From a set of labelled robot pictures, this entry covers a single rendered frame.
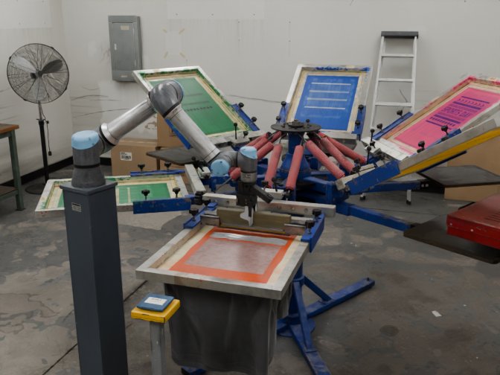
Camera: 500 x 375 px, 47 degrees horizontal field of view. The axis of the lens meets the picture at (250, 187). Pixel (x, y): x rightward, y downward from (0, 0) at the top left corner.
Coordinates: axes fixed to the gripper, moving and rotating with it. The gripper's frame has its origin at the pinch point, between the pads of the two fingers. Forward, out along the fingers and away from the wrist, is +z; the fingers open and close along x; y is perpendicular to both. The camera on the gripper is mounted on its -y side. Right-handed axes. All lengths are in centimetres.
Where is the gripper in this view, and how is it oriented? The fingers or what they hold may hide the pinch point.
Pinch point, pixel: (253, 222)
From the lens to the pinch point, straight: 270.3
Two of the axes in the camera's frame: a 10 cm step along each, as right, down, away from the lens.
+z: 0.0, 9.6, 2.9
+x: -3.0, 2.7, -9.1
